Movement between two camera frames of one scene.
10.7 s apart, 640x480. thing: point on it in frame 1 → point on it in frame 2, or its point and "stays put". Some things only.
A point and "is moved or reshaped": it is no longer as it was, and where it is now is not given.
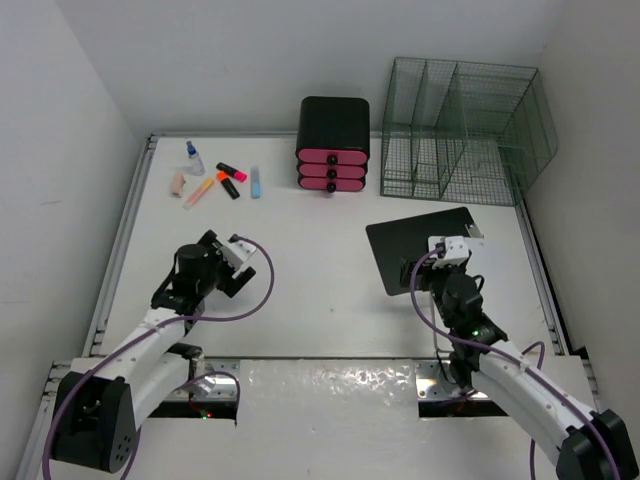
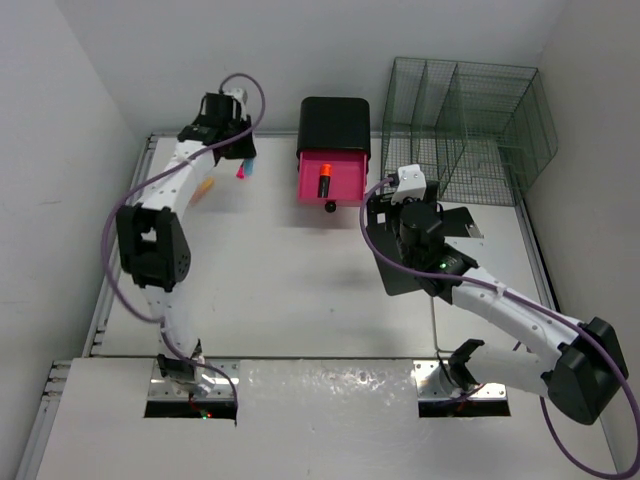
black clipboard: [398, 243] stays put
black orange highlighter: [228, 184] → [324, 184]
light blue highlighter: [255, 181] → [248, 166]
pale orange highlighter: [195, 196] stays put
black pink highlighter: [235, 174] is moved or reshaped
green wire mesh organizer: [464, 132] stays put
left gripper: [228, 284] → [246, 151]
